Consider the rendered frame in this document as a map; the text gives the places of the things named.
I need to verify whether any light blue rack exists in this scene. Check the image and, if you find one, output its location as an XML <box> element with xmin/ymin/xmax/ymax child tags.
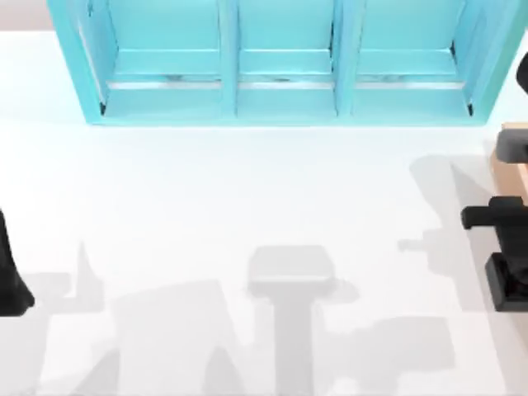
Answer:
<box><xmin>45</xmin><ymin>0</ymin><xmax>528</xmax><ymax>127</ymax></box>

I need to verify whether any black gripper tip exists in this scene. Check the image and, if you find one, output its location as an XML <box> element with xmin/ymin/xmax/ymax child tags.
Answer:
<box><xmin>0</xmin><ymin>209</ymin><xmax>36</xmax><ymax>319</ymax></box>

